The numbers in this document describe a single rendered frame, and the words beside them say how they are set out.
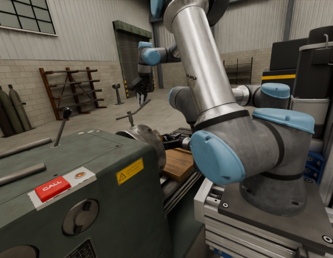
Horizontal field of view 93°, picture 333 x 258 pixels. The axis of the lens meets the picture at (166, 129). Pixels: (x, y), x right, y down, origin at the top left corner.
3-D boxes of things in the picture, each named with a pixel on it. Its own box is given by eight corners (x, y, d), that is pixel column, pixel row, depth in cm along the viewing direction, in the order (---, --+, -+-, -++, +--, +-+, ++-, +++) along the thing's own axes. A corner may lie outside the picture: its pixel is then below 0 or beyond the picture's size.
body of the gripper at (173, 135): (174, 142, 108) (189, 145, 100) (166, 146, 102) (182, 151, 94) (173, 131, 105) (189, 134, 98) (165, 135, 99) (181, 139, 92)
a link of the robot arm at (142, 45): (140, 41, 78) (137, 40, 85) (139, 65, 84) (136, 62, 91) (155, 43, 81) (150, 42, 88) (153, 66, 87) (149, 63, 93)
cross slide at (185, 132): (215, 147, 119) (215, 142, 117) (170, 137, 145) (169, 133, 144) (224, 138, 132) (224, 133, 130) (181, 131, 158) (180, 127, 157)
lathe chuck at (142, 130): (161, 186, 81) (145, 127, 74) (126, 175, 102) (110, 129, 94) (172, 176, 87) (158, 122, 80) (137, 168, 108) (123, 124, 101)
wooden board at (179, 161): (180, 182, 95) (179, 176, 94) (140, 165, 117) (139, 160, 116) (203, 159, 117) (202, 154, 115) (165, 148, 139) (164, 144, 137)
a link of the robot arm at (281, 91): (273, 116, 72) (277, 85, 67) (250, 110, 84) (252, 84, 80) (293, 112, 75) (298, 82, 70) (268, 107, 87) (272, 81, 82)
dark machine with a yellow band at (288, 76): (312, 120, 400) (333, 31, 333) (257, 116, 463) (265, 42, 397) (302, 104, 541) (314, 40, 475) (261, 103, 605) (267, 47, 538)
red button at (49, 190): (44, 206, 35) (40, 198, 34) (36, 195, 39) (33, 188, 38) (72, 189, 39) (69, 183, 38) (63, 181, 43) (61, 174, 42)
